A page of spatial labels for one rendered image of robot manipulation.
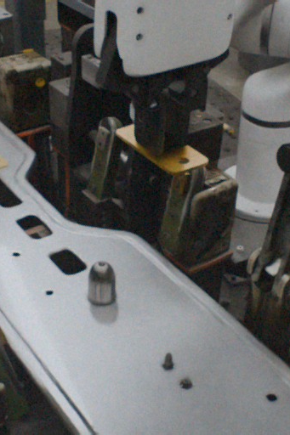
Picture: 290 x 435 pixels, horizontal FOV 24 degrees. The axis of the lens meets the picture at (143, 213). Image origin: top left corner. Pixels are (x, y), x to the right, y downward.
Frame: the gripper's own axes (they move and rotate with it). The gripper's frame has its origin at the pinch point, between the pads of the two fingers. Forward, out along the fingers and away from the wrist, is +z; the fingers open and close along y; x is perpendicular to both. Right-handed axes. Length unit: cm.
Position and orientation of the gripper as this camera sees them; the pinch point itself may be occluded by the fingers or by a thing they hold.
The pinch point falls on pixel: (162, 121)
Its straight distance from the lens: 54.4
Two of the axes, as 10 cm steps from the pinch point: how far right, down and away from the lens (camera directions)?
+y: -8.1, 3.1, -5.0
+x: 5.9, 4.8, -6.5
